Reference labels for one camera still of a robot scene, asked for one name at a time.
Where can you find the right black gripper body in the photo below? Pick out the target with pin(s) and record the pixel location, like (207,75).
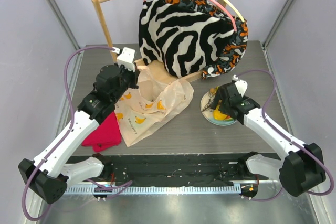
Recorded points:
(220,99)

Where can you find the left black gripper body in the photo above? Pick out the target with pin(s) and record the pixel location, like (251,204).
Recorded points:
(128,80)

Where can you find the yellow lemon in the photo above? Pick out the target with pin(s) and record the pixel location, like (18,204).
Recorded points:
(219,116)

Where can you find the banana print plastic bag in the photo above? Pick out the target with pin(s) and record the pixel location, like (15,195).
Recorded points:
(142,111)

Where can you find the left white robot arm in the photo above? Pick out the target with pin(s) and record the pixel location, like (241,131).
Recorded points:
(47,174)

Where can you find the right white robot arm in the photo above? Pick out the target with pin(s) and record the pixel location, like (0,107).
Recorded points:
(299,166)

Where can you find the watermelon slice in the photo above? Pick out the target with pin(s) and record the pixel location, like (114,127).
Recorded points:
(228,118)

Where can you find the brown longan bunch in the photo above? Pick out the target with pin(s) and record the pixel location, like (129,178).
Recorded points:
(211,95)

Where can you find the fruit plate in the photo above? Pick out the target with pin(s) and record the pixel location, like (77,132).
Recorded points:
(209,114)

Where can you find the red cloth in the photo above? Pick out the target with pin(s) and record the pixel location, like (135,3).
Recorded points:
(107,135)

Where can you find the zebra print garment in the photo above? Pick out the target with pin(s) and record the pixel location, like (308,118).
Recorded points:
(183,40)

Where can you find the orange camouflage garment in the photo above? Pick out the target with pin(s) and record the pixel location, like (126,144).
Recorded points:
(234,46)

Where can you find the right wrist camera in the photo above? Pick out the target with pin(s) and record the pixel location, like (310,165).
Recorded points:
(240,84)

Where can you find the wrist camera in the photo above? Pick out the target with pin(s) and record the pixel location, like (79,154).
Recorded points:
(240,84)
(125,57)

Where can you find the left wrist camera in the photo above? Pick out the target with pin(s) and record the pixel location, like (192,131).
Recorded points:
(125,57)

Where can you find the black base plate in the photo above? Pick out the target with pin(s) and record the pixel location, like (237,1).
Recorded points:
(175,170)

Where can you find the slotted cable duct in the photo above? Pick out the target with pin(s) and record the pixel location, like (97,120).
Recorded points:
(90,189)

